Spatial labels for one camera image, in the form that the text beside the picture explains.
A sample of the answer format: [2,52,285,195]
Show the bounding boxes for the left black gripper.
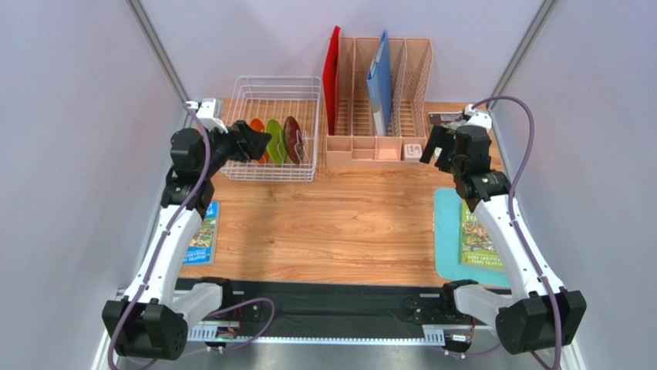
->
[199,120,272,180]

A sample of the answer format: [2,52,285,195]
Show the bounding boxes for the red floral plate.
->
[284,116,305,165]

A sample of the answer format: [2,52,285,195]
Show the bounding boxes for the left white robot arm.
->
[102,120,272,362]

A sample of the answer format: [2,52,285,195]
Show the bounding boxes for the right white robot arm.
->
[420,125,587,363]

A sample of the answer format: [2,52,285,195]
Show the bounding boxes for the orange plate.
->
[249,118,268,165]

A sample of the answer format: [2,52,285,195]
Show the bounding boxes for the green plate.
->
[264,119,287,164]

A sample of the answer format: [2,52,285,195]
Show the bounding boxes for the white power adapter cube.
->
[402,143,423,162]

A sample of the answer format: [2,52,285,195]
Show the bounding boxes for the illustrated book back right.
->
[427,111,467,134]

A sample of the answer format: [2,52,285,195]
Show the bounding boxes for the teal cutting board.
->
[433,187,510,288]

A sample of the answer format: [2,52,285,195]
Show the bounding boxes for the pink desk file organizer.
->
[325,35,433,169]

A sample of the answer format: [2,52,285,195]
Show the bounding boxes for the blue folder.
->
[366,29,393,136]

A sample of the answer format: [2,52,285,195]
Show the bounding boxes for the red folder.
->
[322,25,341,136]

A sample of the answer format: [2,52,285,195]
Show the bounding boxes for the green storey treehouse book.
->
[459,202,504,272]

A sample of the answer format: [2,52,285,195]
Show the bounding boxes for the blue storey treehouse book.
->
[183,200,221,266]

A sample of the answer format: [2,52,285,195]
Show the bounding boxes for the white wire dish rack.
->
[221,76,323,183]

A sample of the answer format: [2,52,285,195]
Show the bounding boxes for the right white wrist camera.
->
[463,104,492,132]

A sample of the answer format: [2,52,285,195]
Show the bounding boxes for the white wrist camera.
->
[186,98,228,133]
[463,104,492,132]

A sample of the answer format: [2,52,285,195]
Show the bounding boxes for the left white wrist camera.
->
[186,98,228,133]

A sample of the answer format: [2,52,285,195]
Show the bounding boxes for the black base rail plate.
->
[216,280,473,339]

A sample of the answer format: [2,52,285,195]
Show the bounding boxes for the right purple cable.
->
[444,96,564,370]

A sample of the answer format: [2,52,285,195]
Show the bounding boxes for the purple cable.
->
[106,103,276,370]
[444,96,564,370]

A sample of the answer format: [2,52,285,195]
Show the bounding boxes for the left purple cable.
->
[106,103,276,370]

